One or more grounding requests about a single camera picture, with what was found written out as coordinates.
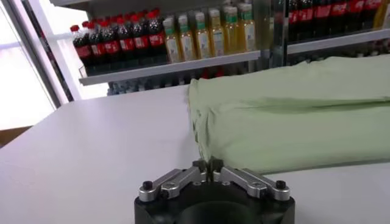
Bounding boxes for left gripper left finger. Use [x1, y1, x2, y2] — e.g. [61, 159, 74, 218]
[138, 159, 211, 203]

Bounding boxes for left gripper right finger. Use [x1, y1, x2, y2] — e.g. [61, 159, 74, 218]
[208, 156, 291, 202]

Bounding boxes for light green t-shirt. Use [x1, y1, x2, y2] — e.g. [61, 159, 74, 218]
[187, 54, 390, 175]

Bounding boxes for grey metal shelf unit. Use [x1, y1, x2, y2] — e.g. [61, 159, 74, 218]
[48, 0, 275, 97]
[268, 0, 390, 66]

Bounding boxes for yellow juice bottle white cap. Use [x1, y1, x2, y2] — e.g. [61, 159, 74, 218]
[163, 16, 180, 63]
[178, 14, 197, 61]
[237, 2, 256, 52]
[194, 11, 211, 59]
[208, 8, 225, 57]
[223, 5, 241, 55]
[374, 0, 390, 28]

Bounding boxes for cola bottle red cap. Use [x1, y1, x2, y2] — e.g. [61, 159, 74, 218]
[288, 0, 300, 42]
[146, 11, 168, 57]
[313, 0, 332, 36]
[299, 0, 314, 39]
[100, 21, 121, 61]
[87, 23, 106, 63]
[364, 0, 381, 30]
[130, 15, 150, 58]
[330, 0, 348, 34]
[69, 24, 92, 66]
[347, 0, 365, 31]
[115, 18, 137, 60]

